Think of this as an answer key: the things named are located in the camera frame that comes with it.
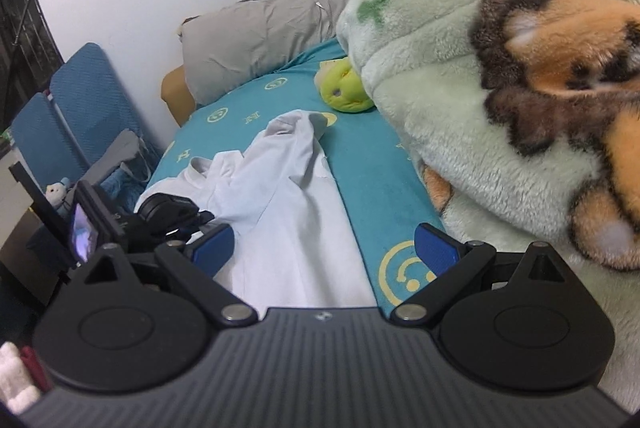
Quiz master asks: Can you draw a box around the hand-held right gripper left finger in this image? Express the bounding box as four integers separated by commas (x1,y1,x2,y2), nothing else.
80,224,258,329

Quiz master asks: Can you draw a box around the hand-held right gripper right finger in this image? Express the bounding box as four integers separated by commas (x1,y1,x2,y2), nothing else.
390,223,576,329

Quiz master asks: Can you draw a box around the white shirt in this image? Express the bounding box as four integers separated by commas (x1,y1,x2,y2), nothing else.
134,109,381,309

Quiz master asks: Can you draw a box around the grey folded cloth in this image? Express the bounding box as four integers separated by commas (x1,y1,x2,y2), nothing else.
87,129,152,185

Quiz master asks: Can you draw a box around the small white blue plush toy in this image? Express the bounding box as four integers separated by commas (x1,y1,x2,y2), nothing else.
44,178,72,220

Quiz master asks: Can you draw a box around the teal patterned bed sheet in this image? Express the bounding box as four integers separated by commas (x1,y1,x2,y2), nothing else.
147,37,448,316

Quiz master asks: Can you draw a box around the blue covered chair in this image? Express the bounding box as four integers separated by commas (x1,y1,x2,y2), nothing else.
11,92,91,189
50,42,166,194

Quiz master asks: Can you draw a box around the green printed fleece blanket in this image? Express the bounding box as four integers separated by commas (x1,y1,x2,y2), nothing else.
336,0,640,409

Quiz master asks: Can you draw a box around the green plush toy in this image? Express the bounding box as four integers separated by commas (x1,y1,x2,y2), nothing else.
314,57,376,114

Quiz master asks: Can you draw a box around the grey pillow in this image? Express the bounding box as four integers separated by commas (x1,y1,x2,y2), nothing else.
177,0,353,106

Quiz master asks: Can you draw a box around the dark red cloth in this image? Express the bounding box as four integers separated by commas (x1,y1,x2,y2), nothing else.
19,345,53,394

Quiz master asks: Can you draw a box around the dark window grille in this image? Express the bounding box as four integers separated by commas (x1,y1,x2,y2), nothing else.
0,0,66,134

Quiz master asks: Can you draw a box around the white fuzzy cloth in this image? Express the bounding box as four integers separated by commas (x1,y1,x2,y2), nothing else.
0,342,42,414

